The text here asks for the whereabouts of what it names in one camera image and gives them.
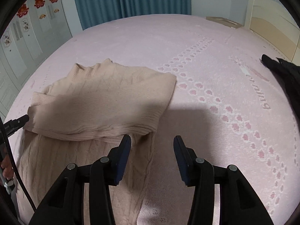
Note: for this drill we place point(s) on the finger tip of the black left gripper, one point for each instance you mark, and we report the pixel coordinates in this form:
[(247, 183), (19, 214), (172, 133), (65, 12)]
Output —
[(13, 126)]

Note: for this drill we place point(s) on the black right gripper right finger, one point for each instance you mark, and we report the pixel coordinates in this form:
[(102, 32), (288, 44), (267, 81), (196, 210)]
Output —
[(239, 203)]

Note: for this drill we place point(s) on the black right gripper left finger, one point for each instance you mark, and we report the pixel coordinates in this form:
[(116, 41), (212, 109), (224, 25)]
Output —
[(63, 203)]

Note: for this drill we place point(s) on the beige knit sweater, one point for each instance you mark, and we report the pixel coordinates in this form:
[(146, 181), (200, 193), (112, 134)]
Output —
[(79, 118)]

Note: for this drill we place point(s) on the person's left hand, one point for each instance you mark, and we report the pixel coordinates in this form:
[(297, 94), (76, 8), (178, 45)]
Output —
[(6, 165)]

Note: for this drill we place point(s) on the pink patterned bed cover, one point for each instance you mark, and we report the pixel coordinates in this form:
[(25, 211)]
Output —
[(226, 105)]

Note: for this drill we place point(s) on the white wardrobe with red decals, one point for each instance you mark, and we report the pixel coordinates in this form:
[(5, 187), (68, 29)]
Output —
[(37, 30)]

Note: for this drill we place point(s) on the black garment on bed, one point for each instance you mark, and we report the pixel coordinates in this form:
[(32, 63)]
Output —
[(289, 75)]

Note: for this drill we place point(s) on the beige bedside table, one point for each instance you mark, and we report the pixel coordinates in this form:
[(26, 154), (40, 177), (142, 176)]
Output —
[(225, 22)]

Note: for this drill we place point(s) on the cream wooden headboard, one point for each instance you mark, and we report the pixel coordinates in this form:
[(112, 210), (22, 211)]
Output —
[(272, 22)]

